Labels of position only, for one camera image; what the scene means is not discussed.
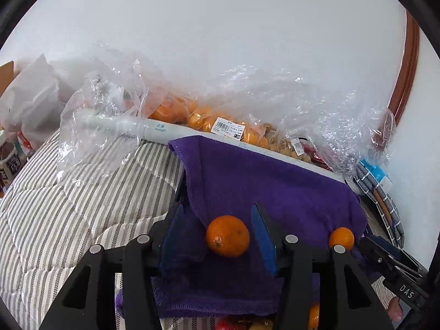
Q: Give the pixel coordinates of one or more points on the clear bag of red fruits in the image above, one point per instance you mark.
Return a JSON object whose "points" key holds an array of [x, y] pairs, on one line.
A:
{"points": [[315, 155]]}

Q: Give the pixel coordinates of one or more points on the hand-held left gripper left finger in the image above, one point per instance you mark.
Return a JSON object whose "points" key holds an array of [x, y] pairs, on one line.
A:
{"points": [[172, 244]]}

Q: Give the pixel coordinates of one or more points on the large orange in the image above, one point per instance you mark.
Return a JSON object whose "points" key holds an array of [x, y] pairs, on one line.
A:
{"points": [[227, 235]]}

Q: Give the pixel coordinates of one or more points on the small yellowish fruit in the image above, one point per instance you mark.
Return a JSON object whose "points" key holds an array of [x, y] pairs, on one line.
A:
{"points": [[261, 325]]}

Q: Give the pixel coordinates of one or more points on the clear bag of small oranges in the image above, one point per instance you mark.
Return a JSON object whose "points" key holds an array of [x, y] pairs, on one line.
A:
{"points": [[199, 117]]}

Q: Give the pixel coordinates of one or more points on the small red fruit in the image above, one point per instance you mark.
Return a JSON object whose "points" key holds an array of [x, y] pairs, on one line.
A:
{"points": [[225, 326]]}

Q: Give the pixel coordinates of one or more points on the folded grey plaid cloth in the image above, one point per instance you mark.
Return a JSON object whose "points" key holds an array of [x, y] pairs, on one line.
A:
{"points": [[388, 209]]}

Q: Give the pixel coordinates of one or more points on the red and white plastic bag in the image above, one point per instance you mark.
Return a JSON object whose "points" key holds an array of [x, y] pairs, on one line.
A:
{"points": [[25, 142]]}

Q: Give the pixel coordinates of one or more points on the small orange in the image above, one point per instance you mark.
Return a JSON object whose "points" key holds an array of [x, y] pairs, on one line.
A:
{"points": [[341, 238]]}

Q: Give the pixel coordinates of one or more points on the purple towel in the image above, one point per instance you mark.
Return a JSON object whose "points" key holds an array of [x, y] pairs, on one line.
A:
{"points": [[257, 178]]}

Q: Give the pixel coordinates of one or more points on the clear bag of longans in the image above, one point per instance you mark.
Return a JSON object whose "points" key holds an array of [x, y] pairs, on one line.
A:
{"points": [[292, 144]]}

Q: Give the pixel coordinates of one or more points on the person's right hand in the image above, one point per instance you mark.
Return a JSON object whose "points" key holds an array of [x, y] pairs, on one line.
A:
{"points": [[395, 309]]}

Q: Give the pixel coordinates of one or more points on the brown drink bottle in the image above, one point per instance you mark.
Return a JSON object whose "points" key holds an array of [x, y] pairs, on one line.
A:
{"points": [[10, 165]]}

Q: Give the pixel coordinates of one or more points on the brown wooden door frame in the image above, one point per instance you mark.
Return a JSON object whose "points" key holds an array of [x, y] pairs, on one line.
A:
{"points": [[407, 75]]}

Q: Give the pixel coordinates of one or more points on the empty clear plastic bag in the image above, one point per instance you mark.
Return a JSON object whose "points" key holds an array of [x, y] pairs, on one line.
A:
{"points": [[96, 144]]}

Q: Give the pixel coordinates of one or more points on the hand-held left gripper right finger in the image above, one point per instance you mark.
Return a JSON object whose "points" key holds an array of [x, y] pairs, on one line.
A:
{"points": [[264, 244]]}

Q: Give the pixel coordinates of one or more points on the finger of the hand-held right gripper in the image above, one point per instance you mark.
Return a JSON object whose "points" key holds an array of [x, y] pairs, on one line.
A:
{"points": [[385, 252]]}

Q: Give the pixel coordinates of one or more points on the white tray box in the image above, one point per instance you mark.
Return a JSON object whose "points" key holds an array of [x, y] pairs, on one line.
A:
{"points": [[161, 130]]}

